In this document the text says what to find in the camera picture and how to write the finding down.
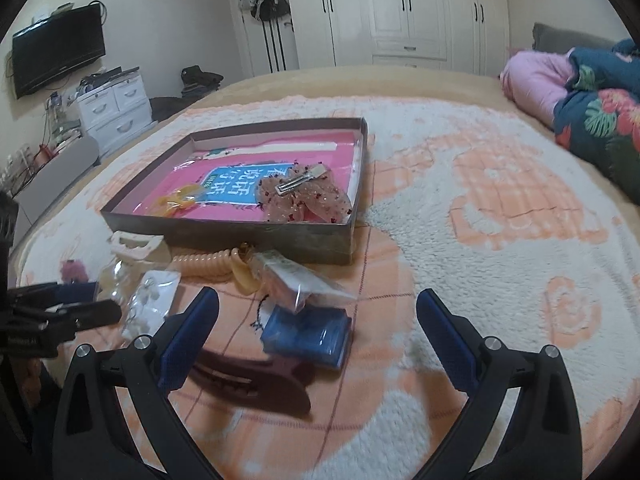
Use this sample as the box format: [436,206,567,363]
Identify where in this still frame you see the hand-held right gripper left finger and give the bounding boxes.
[52,287,223,480]

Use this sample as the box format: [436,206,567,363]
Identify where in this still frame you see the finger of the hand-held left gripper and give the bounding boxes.
[7,282,98,307]
[30,300,122,358]

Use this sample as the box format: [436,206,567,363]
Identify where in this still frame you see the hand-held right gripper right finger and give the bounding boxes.
[416,288,583,480]

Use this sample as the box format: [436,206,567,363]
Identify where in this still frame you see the pink pom metal hair clip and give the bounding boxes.
[59,258,91,283]

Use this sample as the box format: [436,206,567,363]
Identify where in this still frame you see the clear packet of earrings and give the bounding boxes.
[120,270,182,341]

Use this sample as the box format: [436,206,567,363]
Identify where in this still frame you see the white hair claw clip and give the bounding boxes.
[109,230,163,263]

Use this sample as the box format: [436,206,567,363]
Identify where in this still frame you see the dark red hair claw clip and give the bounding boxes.
[187,347,312,417]

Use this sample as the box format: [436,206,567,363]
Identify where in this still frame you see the beige spiral hair tie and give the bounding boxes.
[172,242,261,296]

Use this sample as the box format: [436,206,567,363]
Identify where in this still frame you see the small blue box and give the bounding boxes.
[261,305,353,371]

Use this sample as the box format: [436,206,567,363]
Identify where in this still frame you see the shallow cardboard box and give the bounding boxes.
[100,116,369,266]

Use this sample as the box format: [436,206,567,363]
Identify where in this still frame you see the clear bag with jewelry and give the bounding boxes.
[250,249,358,311]

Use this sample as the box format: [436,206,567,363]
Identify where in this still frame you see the small clear plastic bag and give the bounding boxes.
[97,260,133,303]

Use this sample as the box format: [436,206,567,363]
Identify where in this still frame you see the grey board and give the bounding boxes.
[10,135,101,241]

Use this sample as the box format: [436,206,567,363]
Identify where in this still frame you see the cluttered shelf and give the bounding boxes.
[42,90,83,146]

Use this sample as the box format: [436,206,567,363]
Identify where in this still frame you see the peach and white blanket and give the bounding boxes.
[20,95,640,480]

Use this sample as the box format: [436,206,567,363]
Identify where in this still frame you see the pink packet with blue label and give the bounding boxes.
[150,132,361,221]

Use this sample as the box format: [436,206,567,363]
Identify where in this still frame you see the white drawer cabinet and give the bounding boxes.
[75,67,153,158]

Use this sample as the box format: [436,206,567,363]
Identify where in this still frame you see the black devices on cabinet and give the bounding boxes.
[80,66,141,86]

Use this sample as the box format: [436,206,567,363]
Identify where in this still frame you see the black flat television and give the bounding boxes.
[11,4,107,100]

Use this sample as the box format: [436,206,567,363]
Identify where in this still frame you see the pink sequined bow hair clip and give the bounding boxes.
[255,162,353,223]

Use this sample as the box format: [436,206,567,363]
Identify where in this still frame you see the dark bag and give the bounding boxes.
[150,95,186,123]

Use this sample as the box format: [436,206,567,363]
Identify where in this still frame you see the dark clothing pile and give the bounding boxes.
[180,65,225,98]

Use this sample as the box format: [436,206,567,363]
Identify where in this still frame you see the pink quilt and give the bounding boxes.
[500,51,581,131]

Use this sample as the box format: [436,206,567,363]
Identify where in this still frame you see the tan bed cover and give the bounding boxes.
[85,66,640,241]

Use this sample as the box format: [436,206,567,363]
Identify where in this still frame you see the white door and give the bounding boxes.
[225,0,301,78]

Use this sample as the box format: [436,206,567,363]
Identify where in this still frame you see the grey pillow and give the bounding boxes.
[531,22,621,53]

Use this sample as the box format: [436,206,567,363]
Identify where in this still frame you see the white wardrobe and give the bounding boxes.
[280,0,511,76]

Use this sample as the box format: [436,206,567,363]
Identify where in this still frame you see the black braided cord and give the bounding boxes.
[249,295,267,333]

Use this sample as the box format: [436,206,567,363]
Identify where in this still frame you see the yellow hair tie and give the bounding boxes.
[150,185,206,218]

